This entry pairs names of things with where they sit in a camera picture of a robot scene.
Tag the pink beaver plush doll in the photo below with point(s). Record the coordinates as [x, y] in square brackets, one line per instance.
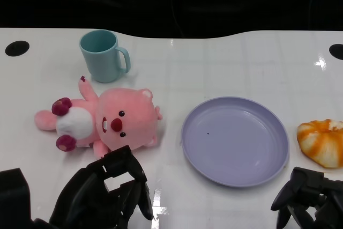
[128, 113]

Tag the lavender plastic plate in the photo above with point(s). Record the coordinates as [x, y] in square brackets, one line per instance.
[235, 143]

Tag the light blue plastic mug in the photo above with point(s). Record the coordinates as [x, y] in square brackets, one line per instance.
[103, 62]

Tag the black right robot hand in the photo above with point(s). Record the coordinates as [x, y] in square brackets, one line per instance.
[308, 188]

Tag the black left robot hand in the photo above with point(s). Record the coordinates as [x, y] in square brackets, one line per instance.
[88, 194]

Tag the orange white bread toy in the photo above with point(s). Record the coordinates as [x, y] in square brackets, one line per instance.
[321, 143]

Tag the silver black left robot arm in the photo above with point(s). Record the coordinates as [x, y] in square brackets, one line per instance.
[13, 194]

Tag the black round table grommet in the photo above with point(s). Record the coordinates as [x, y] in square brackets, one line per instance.
[17, 48]
[337, 51]

